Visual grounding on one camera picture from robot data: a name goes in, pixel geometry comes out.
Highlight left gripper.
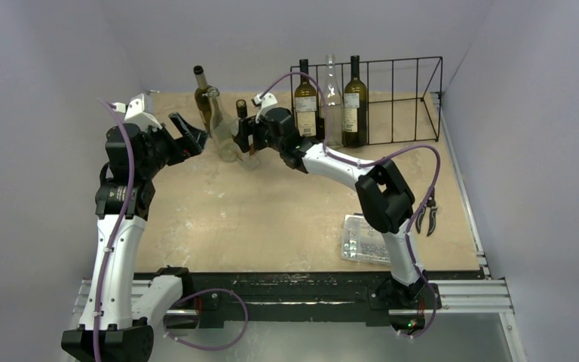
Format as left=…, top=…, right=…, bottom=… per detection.
left=139, top=112, right=207, bottom=178

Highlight clear bottle black cap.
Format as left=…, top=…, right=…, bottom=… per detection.
left=231, top=99, right=259, bottom=170

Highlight dark green wine bottle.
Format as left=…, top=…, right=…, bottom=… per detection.
left=294, top=75, right=318, bottom=137

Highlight clear slender glass bottle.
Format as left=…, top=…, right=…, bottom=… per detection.
left=322, top=54, right=343, bottom=149

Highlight dark green bottle white label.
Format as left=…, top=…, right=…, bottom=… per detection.
left=343, top=55, right=369, bottom=148

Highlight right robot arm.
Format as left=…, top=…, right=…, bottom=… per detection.
left=232, top=101, right=429, bottom=307

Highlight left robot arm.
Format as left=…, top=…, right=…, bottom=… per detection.
left=61, top=112, right=207, bottom=361

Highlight tall clear glass bottle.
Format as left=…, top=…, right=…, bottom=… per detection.
left=206, top=86, right=237, bottom=163

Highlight green bottle silver foil neck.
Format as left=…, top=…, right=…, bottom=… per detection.
left=193, top=65, right=212, bottom=137

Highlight clear plastic screw box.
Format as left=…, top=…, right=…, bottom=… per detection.
left=341, top=213, right=390, bottom=265

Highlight black pliers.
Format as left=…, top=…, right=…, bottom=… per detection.
left=415, top=189, right=438, bottom=236

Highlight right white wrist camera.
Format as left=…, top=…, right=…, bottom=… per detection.
left=252, top=92, right=278, bottom=124

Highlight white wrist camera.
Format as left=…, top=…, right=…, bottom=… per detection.
left=112, top=93, right=163, bottom=131
left=252, top=92, right=278, bottom=124

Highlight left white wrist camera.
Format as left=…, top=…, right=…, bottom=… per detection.
left=112, top=93, right=163, bottom=131

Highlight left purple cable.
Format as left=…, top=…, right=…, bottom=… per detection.
left=92, top=99, right=136, bottom=362

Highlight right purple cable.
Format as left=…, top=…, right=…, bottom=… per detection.
left=258, top=72, right=443, bottom=341

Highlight black wire wine rack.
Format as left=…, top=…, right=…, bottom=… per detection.
left=290, top=57, right=444, bottom=147

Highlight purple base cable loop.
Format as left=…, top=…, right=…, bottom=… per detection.
left=164, top=288, right=252, bottom=353

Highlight black aluminium mounting rail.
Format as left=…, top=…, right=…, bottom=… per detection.
left=130, top=268, right=513, bottom=334

